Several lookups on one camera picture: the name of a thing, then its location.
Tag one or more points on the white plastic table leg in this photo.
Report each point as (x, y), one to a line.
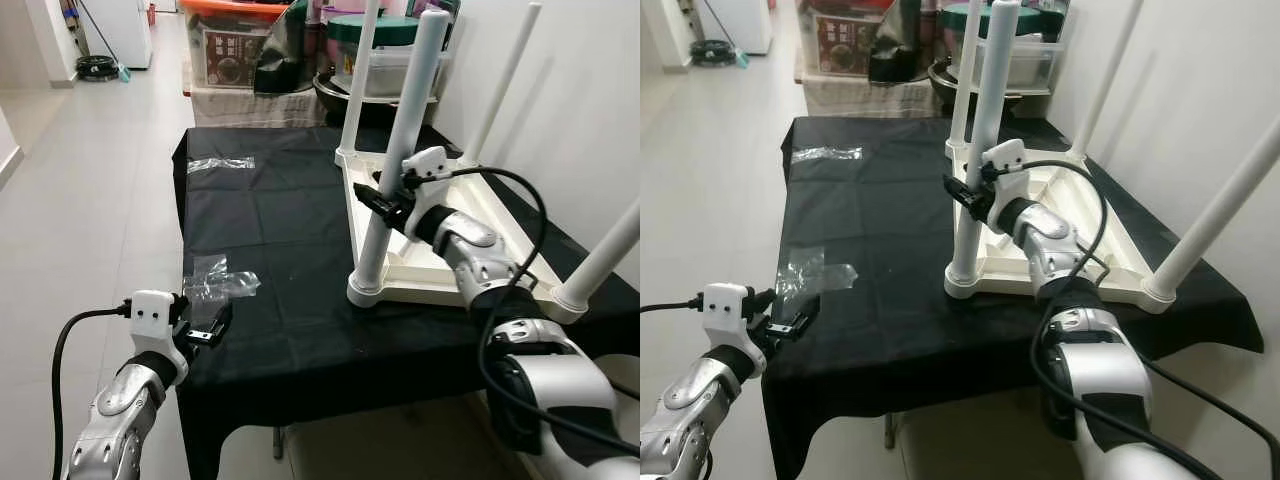
(600, 265)
(358, 80)
(1105, 80)
(500, 90)
(1215, 220)
(962, 80)
(400, 150)
(985, 140)

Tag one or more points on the white plastic table top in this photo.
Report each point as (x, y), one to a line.
(440, 270)
(1100, 280)

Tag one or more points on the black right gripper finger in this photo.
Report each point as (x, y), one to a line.
(958, 190)
(370, 198)

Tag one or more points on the clear plastic food container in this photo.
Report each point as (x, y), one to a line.
(385, 72)
(1035, 62)

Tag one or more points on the green round pot lid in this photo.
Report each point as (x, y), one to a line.
(1035, 18)
(385, 28)

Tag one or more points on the flat clear tape patch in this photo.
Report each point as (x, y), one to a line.
(815, 270)
(215, 280)

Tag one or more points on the crumpled clear tape piece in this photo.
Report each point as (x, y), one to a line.
(220, 163)
(825, 154)

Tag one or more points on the shiny black plastic bag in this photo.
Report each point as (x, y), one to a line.
(290, 50)
(900, 42)

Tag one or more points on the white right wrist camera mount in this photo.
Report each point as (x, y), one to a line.
(1005, 160)
(425, 165)

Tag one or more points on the clear bin with orange lid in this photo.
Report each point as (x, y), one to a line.
(840, 8)
(225, 10)

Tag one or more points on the patterned cloth covered bench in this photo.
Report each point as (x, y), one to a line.
(860, 98)
(250, 108)

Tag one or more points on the grey metal folding table leg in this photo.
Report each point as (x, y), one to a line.
(889, 430)
(279, 440)

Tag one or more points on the black tablecloth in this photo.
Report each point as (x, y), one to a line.
(280, 320)
(870, 320)

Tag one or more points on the brown printed carton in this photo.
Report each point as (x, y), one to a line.
(845, 42)
(230, 55)

